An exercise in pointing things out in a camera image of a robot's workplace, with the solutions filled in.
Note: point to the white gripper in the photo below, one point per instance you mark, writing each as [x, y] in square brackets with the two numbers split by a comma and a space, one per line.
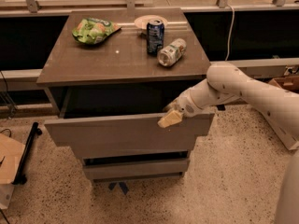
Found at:
[186, 104]

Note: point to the grey top drawer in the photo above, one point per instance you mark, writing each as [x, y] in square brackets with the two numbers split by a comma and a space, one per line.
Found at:
[118, 122]

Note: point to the grey drawer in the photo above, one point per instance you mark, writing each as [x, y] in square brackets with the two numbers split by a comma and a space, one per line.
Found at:
[118, 122]
[136, 169]

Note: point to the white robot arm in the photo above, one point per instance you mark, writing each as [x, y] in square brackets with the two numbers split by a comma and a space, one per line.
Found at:
[225, 83]

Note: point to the grey drawer cabinet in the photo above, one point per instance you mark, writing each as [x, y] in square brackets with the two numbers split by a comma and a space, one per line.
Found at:
[120, 59]

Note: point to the grey bottom drawer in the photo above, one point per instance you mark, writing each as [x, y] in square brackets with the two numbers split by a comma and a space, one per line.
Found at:
[136, 169]

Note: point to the white lying soda can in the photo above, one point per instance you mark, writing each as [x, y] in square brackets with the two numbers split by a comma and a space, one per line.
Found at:
[170, 54]

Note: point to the blue soda can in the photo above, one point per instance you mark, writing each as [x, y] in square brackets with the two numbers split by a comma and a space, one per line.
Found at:
[155, 36]

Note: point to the white plate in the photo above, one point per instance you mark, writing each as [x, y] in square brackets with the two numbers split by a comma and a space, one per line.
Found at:
[141, 22]

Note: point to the green chip bag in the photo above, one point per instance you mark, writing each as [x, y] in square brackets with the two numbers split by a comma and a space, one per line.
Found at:
[92, 31]

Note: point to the brown paper bag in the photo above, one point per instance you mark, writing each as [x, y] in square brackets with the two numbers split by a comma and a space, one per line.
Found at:
[11, 152]

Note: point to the black bar stand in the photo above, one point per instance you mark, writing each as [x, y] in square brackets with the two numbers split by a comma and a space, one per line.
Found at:
[20, 177]

